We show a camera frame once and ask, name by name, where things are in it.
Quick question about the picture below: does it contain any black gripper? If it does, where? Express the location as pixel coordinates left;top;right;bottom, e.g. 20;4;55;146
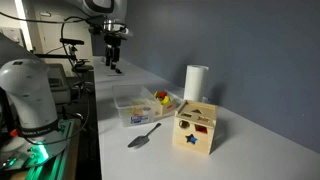
104;34;122;70

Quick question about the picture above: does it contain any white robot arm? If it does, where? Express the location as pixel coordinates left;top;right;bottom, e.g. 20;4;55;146
0;0;129;159

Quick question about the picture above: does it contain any clear plastic storage bin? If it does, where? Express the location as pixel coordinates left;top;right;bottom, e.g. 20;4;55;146
112;85;157;127

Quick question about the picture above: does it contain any red block in crate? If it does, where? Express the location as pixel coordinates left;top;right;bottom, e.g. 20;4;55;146
157;91;167;100

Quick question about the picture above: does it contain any yellow block in crate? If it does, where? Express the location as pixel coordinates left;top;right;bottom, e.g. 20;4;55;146
161;96;170;105

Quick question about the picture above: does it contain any white paper towel roll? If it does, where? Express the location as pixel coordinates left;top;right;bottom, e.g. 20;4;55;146
184;65;209;102

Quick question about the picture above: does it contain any grey metal trowel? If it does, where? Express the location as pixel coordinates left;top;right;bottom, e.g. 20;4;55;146
127;123;161;148

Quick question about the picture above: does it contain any wooden shape sorter cube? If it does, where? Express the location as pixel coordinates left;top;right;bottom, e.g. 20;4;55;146
172;100;218;154

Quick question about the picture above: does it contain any camera on stand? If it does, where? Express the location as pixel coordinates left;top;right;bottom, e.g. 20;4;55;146
37;38;93;73

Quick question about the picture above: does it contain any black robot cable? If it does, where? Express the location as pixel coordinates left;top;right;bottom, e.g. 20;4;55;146
0;11;111;146

